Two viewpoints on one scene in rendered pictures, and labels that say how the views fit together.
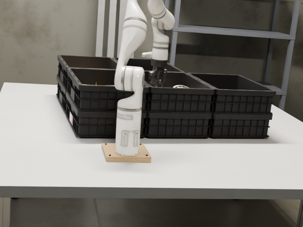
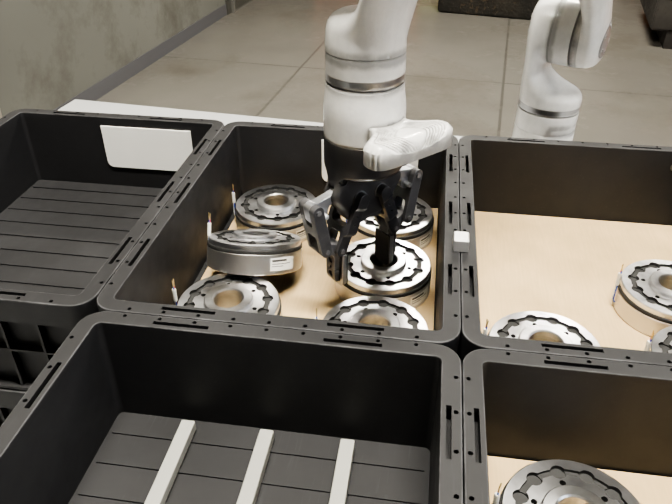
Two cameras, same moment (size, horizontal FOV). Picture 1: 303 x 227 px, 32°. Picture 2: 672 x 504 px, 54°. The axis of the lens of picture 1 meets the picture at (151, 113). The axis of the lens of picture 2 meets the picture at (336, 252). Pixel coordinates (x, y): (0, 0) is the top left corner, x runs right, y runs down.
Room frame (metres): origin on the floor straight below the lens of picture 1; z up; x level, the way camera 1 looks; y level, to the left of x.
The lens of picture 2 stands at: (2.93, 0.21, 1.26)
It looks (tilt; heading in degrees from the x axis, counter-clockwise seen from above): 34 degrees down; 206
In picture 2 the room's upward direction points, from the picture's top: straight up
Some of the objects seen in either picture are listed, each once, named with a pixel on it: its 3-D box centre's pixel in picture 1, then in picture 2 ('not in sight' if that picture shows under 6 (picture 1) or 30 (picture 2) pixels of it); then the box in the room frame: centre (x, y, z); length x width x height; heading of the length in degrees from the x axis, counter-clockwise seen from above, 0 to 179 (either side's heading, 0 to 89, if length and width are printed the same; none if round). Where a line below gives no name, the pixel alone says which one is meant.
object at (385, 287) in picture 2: not in sight; (383, 264); (2.39, 0.00, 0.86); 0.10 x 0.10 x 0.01
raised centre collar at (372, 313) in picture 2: not in sight; (374, 326); (2.49, 0.04, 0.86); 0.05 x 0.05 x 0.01
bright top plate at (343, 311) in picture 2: not in sight; (374, 330); (2.49, 0.04, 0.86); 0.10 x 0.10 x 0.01
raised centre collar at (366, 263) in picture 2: not in sight; (383, 260); (2.39, 0.00, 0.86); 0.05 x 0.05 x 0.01
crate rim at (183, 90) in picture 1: (169, 81); (313, 212); (2.41, -0.07, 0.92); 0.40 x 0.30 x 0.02; 17
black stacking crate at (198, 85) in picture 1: (168, 92); (314, 252); (2.41, -0.07, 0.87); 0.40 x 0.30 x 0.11; 17
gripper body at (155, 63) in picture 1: (158, 67); (363, 172); (2.42, -0.01, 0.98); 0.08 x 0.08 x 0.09
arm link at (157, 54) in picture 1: (156, 52); (378, 107); (2.42, 0.00, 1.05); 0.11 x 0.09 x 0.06; 63
